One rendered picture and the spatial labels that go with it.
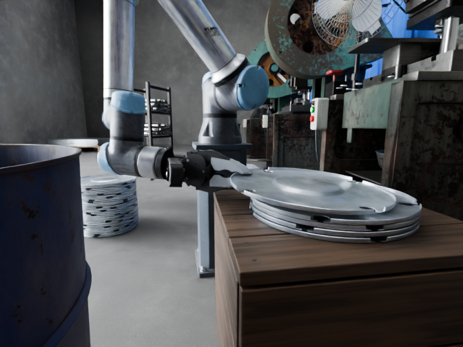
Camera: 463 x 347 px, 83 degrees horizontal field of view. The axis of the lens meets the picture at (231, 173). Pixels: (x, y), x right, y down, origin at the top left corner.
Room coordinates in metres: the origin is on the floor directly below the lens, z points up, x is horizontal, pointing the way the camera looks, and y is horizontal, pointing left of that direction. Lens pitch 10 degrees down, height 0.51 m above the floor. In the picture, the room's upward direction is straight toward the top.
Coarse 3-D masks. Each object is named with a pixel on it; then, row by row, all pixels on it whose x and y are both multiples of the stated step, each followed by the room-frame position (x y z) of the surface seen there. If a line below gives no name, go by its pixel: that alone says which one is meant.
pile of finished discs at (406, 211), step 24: (264, 216) 0.41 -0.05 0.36; (288, 216) 0.37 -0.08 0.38; (312, 216) 0.36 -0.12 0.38; (336, 216) 0.36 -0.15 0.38; (360, 216) 0.36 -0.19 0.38; (384, 216) 0.36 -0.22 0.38; (408, 216) 0.35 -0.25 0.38; (336, 240) 0.34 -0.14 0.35; (360, 240) 0.33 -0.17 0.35; (384, 240) 0.34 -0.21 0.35
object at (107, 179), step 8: (88, 176) 1.35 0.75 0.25; (96, 176) 1.36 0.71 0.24; (104, 176) 1.36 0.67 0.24; (112, 176) 1.33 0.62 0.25; (120, 176) 1.36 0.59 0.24; (128, 176) 1.36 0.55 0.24; (88, 184) 1.17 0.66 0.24; (96, 184) 1.17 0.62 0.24; (104, 184) 1.17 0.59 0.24; (112, 184) 1.16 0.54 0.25
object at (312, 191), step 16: (240, 176) 0.52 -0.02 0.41; (256, 176) 0.53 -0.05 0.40; (272, 176) 0.54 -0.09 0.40; (288, 176) 0.52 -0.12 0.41; (304, 176) 0.53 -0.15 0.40; (320, 176) 0.57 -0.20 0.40; (336, 176) 0.58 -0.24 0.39; (256, 192) 0.41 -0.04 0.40; (272, 192) 0.42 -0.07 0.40; (288, 192) 0.43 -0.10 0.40; (304, 192) 0.42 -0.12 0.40; (320, 192) 0.42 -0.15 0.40; (336, 192) 0.43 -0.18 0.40; (352, 192) 0.45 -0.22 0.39; (368, 192) 0.46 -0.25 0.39; (384, 192) 0.47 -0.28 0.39; (304, 208) 0.34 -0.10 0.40; (320, 208) 0.34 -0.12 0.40; (336, 208) 0.36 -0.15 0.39; (352, 208) 0.36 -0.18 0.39; (384, 208) 0.36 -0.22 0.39
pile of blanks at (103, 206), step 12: (132, 180) 1.27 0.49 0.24; (84, 192) 1.13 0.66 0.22; (96, 192) 1.13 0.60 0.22; (108, 192) 1.15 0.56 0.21; (120, 192) 1.19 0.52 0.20; (132, 192) 1.25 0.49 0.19; (84, 204) 1.14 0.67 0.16; (96, 204) 1.13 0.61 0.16; (108, 204) 1.15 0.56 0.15; (120, 204) 1.18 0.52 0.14; (132, 204) 1.25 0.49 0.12; (84, 216) 1.14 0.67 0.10; (96, 216) 1.13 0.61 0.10; (108, 216) 1.15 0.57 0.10; (120, 216) 1.20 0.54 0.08; (132, 216) 1.24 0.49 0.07; (84, 228) 1.16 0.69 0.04; (96, 228) 1.13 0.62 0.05; (108, 228) 1.14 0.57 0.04; (120, 228) 1.17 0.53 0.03; (132, 228) 1.23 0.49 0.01
